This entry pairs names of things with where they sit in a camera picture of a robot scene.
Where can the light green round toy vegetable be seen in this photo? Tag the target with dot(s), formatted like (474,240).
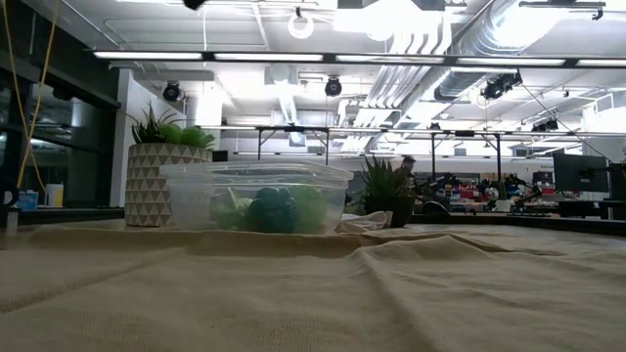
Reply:
(310,207)

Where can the dark green toy bell pepper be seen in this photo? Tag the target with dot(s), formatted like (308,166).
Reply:
(271,210)

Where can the light green toy star fruit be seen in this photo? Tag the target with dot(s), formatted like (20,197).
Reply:
(227,212)

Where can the clear plastic tupperware container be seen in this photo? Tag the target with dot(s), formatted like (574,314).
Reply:
(195,195)

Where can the small plant in dark pot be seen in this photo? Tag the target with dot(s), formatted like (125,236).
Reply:
(386,190)

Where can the person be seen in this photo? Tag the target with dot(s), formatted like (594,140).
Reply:
(405,176)

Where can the black ceiling spotlight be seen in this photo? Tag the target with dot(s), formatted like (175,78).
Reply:
(333,86)
(499,85)
(171,91)

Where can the long overhead light bar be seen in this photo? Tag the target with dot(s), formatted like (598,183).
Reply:
(269,57)

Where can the tan cloth mat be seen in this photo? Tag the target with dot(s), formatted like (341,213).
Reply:
(293,303)

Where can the cluttered background desk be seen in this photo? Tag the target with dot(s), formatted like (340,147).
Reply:
(469,195)

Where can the succulent in white patterned pot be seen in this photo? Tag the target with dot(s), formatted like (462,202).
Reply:
(147,186)

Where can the white canister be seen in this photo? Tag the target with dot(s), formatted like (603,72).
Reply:
(54,194)

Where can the black computer monitor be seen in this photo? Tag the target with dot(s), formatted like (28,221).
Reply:
(579,173)

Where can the blue box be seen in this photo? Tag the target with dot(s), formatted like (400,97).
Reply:
(27,200)

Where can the black background table frame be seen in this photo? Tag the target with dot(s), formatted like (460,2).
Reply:
(293,129)
(464,133)

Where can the silver ventilation duct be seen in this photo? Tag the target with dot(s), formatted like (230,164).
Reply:
(489,39)

